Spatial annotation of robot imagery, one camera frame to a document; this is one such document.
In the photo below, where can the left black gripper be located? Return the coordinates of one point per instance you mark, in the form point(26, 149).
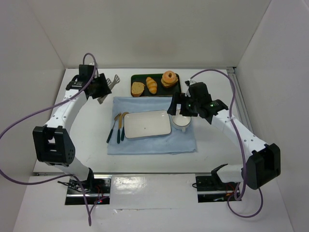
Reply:
point(102, 85)

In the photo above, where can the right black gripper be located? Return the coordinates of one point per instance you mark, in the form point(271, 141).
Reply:
point(181, 106)

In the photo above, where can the striped bread roll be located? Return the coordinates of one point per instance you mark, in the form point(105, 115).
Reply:
point(151, 85)

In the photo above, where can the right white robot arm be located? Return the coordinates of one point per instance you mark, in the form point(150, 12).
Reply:
point(262, 162)

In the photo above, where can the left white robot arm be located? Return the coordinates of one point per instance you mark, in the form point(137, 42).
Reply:
point(52, 141)

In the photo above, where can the sliced brown bread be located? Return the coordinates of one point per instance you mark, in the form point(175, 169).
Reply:
point(137, 89)

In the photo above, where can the dark green tray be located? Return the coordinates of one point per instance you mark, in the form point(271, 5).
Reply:
point(161, 90)

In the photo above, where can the bagel sandwich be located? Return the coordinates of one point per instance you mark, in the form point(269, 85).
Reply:
point(169, 79)

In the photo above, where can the white rectangular plate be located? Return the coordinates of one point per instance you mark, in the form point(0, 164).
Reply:
point(146, 124)

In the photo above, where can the white bowl with handle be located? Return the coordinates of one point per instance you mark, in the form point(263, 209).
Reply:
point(180, 122)

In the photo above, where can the gold fork green handle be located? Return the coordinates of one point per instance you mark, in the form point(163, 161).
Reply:
point(111, 131)

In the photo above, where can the gold knife green handle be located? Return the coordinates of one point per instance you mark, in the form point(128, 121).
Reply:
point(119, 128)

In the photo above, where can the gold spoon green handle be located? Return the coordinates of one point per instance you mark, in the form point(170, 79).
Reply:
point(123, 125)

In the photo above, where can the aluminium rail right side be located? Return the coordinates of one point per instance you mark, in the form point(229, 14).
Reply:
point(240, 103)

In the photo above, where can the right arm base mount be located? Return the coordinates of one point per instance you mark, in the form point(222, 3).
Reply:
point(210, 192)

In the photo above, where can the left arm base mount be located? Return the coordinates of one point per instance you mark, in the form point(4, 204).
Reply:
point(100, 191)

